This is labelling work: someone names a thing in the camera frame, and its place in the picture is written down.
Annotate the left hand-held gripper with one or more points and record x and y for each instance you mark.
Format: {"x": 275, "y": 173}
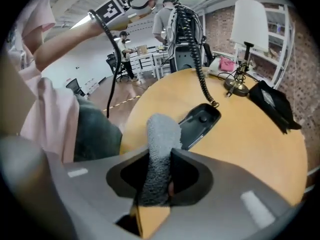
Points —
{"x": 110, "y": 11}

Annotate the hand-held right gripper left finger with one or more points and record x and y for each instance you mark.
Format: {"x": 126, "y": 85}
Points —
{"x": 87, "y": 196}

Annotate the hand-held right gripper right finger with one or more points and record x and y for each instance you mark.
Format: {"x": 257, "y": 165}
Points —
{"x": 225, "y": 209}

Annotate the grey cloth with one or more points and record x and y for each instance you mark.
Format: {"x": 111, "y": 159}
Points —
{"x": 162, "y": 139}

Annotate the person's left forearm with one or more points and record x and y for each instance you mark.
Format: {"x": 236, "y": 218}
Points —
{"x": 65, "y": 44}

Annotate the pink cloth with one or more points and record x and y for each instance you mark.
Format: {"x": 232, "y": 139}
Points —
{"x": 227, "y": 63}

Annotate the brown cardboard box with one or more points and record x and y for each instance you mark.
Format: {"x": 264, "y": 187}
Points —
{"x": 141, "y": 49}

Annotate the black swivel chair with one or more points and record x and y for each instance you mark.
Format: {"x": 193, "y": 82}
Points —
{"x": 113, "y": 66}

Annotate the person's dark trousers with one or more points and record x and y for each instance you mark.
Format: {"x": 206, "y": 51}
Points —
{"x": 97, "y": 134}

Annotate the white desk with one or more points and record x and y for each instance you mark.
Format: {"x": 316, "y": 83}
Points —
{"x": 150, "y": 61}

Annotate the black mesh chair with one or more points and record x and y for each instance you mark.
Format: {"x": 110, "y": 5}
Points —
{"x": 75, "y": 86}

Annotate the black backpack rig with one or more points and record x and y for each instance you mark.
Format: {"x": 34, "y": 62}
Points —
{"x": 183, "y": 51}

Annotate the person's pink shirt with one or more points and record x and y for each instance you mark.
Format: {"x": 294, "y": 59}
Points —
{"x": 50, "y": 114}

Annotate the black fabric bag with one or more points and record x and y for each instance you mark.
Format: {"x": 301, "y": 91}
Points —
{"x": 280, "y": 104}

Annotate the white telephone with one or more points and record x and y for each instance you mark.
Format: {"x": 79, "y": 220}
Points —
{"x": 214, "y": 67}

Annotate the white shade table lamp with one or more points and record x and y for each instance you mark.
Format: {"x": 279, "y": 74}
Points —
{"x": 250, "y": 21}

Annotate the white metal shelf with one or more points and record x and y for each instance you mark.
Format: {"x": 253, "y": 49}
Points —
{"x": 280, "y": 34}

